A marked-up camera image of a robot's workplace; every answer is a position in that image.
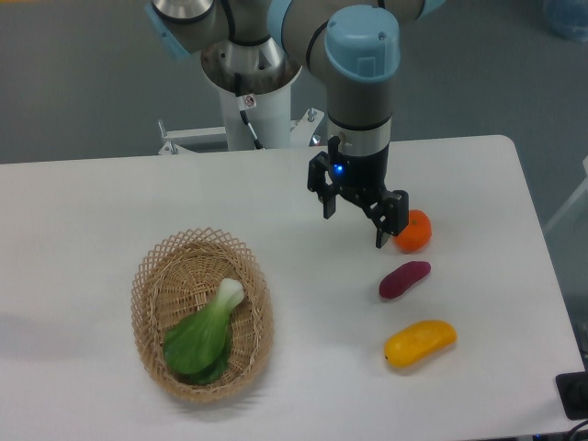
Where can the green bok choy vegetable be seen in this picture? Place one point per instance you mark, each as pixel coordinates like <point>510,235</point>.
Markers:
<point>197,349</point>

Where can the purple sweet potato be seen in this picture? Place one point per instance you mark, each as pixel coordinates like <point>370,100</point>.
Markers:
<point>401,279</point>

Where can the orange tangerine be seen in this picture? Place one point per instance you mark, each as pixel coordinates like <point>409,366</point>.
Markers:
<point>416,235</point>

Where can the yellow mango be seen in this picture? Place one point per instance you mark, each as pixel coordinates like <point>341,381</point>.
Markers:
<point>418,341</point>

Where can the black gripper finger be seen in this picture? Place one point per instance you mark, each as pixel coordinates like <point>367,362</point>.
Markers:
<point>318,172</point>
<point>388,210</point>

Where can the blue object top right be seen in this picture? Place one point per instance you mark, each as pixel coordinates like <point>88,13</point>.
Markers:
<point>567,18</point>

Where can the woven wicker basket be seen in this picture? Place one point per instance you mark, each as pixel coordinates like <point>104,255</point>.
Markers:
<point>178,277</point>

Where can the black device at table edge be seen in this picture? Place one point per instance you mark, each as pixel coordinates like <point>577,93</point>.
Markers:
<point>572,388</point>

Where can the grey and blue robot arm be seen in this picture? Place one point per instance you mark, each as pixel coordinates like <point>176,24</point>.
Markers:
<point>351,47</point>

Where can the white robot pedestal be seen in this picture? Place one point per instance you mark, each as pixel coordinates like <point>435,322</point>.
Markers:
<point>254,87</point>

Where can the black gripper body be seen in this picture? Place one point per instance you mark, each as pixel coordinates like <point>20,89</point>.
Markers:
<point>358,179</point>

